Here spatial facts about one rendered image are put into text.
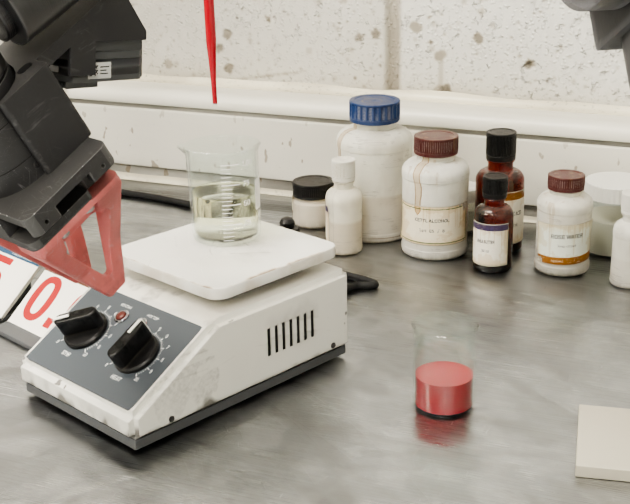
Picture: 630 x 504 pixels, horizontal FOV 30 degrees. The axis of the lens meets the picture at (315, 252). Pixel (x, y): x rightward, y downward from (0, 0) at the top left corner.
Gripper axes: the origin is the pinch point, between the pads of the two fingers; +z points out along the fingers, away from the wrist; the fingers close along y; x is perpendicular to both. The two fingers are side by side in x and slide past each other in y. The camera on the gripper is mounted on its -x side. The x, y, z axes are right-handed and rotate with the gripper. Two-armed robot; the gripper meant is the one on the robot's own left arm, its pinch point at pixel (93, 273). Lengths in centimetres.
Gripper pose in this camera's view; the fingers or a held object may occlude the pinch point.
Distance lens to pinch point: 73.3
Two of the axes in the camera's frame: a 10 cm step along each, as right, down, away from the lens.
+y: -7.2, -2.2, 6.6
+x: -5.9, 6.9, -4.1
